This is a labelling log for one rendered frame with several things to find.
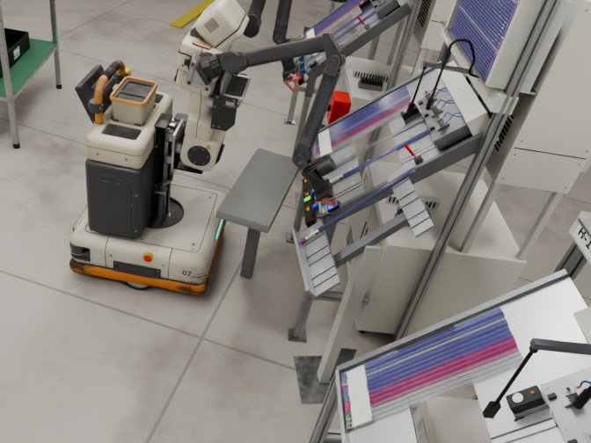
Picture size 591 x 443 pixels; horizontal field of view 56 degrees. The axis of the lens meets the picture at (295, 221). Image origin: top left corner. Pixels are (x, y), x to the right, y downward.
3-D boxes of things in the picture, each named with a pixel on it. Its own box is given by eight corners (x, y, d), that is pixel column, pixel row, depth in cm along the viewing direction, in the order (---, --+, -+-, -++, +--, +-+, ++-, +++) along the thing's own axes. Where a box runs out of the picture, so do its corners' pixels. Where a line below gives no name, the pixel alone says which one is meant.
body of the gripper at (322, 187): (330, 181, 224) (320, 168, 220) (332, 195, 215) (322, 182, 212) (317, 188, 226) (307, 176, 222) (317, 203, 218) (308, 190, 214)
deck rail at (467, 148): (328, 227, 233) (320, 217, 230) (327, 223, 235) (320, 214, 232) (490, 145, 211) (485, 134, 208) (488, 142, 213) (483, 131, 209)
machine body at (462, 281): (352, 337, 278) (387, 244, 240) (339, 246, 333) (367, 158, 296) (474, 351, 287) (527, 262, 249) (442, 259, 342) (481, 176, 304)
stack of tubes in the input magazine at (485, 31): (485, 81, 199) (517, 4, 182) (449, 31, 239) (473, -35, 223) (518, 87, 200) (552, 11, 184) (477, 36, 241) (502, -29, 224)
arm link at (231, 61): (341, 28, 202) (337, 27, 192) (347, 66, 205) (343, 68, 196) (227, 53, 214) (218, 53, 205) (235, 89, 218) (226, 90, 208)
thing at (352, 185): (327, 218, 233) (323, 213, 232) (317, 139, 285) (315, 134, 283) (367, 198, 227) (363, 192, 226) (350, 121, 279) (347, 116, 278)
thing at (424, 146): (410, 182, 223) (404, 173, 220) (384, 106, 275) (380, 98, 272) (488, 142, 213) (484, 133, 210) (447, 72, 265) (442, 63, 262)
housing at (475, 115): (479, 149, 215) (465, 122, 207) (448, 94, 253) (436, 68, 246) (499, 140, 212) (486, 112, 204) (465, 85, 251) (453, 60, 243)
